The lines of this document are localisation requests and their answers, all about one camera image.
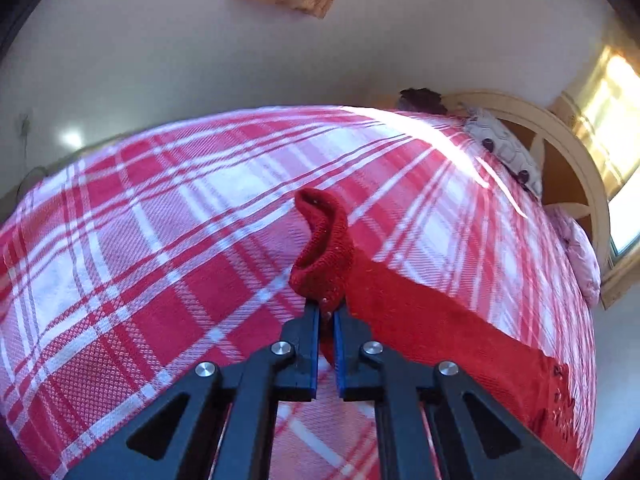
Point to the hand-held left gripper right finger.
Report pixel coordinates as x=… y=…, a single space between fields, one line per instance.
x=339 y=360

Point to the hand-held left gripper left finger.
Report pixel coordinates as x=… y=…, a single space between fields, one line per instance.
x=314 y=360

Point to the red towel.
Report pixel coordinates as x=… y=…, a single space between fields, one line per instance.
x=425 y=320

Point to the red white plaid bed sheet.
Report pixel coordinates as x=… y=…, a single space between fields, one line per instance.
x=150 y=260

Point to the pink pillow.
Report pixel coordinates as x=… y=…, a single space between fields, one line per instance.
x=580 y=255

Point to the grey patterned pillow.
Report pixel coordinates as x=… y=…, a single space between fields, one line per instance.
x=505 y=150

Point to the dark cloth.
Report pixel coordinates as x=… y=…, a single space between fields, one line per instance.
x=422 y=99

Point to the cream wooden headboard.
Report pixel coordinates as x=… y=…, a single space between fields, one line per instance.
x=575 y=160

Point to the window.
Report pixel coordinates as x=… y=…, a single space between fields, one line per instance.
x=627 y=225

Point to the wide yellow curtain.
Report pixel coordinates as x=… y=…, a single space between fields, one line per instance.
x=605 y=105

